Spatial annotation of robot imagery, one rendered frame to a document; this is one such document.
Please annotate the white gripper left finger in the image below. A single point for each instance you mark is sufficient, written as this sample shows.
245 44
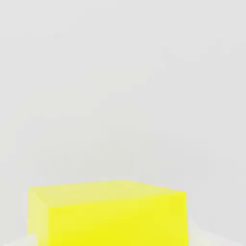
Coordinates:
28 241

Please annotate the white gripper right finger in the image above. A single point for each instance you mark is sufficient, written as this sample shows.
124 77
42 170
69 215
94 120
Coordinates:
199 238

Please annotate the small yellow cube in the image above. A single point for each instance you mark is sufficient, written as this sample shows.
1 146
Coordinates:
117 221

